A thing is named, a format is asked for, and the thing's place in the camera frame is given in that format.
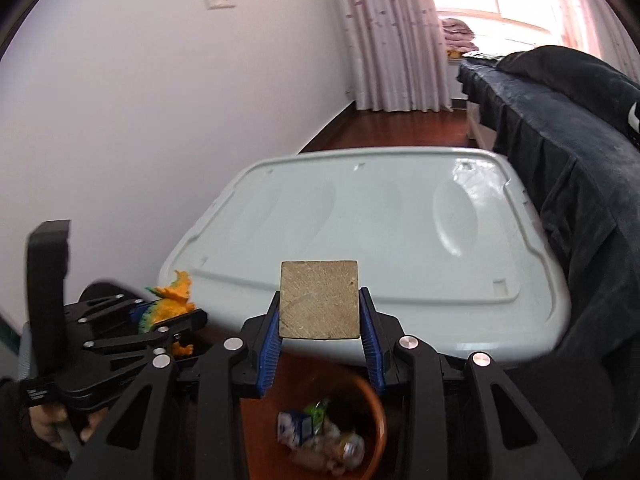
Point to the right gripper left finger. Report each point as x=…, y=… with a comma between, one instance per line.
x=182, y=420

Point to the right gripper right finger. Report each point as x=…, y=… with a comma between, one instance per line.
x=453, y=418

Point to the orange toy dinosaur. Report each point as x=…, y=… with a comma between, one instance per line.
x=170, y=302

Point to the small wooden cube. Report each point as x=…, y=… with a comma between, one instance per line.
x=319, y=300

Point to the green snack wrapper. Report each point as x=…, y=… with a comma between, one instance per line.
x=317, y=411

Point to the person left hand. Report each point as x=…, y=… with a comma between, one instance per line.
x=46, y=419

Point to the blue white milk carton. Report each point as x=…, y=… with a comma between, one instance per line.
x=295, y=428

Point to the white storage box lid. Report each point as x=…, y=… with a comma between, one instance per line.
x=446, y=240

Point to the dark blanket bed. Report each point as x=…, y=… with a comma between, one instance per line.
x=565, y=121

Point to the pink curtain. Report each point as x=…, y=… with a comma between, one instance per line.
x=398, y=55

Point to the folded pink bedding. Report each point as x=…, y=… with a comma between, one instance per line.
x=458, y=37

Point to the white wall socket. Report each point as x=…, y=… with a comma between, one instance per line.
x=219, y=4

